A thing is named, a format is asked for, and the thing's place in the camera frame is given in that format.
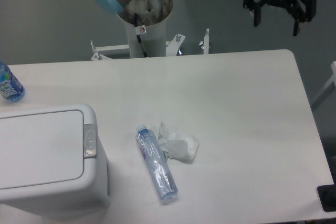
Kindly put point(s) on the white plastic trash can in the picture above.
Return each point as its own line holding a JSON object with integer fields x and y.
{"x": 52, "y": 161}

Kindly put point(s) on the crumpled white plastic wrapper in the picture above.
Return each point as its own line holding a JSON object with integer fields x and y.
{"x": 177, "y": 145}

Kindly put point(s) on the black clamp at table edge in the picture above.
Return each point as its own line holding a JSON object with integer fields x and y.
{"x": 327, "y": 197}

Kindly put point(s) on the clear empty plastic bottle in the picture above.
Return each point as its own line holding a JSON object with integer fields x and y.
{"x": 156, "y": 164}

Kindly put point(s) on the blue labelled water bottle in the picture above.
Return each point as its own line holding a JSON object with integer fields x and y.
{"x": 11, "y": 88}

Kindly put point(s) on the white frame at right edge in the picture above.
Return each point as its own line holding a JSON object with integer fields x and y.
{"x": 325, "y": 91}

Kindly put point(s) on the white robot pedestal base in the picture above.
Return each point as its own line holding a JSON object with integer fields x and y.
{"x": 145, "y": 25}

